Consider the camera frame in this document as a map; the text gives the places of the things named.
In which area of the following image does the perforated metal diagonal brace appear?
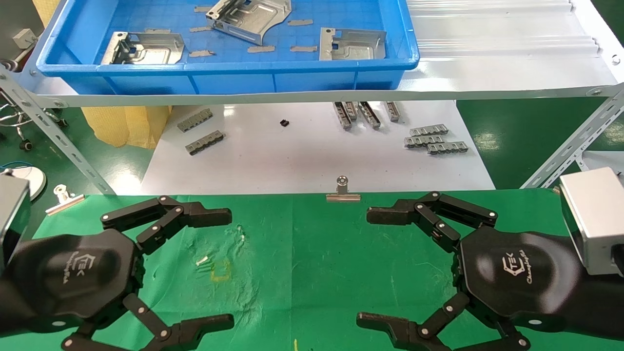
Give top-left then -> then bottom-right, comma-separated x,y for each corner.
519,88 -> 624,191
0,68 -> 117,195

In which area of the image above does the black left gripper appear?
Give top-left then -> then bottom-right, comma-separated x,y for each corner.
5,195 -> 235,351

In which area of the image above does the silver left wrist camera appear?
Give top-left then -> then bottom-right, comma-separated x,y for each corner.
0,174 -> 31,273

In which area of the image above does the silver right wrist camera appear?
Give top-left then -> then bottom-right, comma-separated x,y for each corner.
559,167 -> 624,277

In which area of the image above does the white board corner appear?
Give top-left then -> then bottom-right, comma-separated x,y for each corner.
579,150 -> 624,173

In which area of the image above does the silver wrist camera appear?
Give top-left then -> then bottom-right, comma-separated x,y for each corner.
0,174 -> 31,273
559,167 -> 624,277

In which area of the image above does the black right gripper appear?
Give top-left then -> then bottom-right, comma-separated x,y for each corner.
356,191 -> 585,351

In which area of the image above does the grey electrical box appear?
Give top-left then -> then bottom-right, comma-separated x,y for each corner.
12,28 -> 39,50

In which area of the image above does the blue plastic bin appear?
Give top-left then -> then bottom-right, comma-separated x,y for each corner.
37,0 -> 420,96

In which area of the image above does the white ribbed metal sheet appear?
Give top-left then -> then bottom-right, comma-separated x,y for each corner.
406,0 -> 601,60

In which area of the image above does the silver binder clip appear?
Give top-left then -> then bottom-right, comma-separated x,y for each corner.
326,175 -> 362,203
45,184 -> 85,216

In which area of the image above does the chrome stool base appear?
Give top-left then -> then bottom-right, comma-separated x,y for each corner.
0,90 -> 69,152

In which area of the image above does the green cloth mat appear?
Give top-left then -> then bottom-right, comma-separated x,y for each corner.
0,189 -> 624,351

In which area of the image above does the white round base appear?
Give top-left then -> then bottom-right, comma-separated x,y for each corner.
9,166 -> 47,201

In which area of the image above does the bent sheet metal bracket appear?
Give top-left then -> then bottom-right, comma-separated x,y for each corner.
319,27 -> 388,62
100,32 -> 186,66
205,0 -> 293,46

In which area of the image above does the yellow mesh bag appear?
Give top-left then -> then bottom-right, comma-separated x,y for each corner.
32,0 -> 172,150

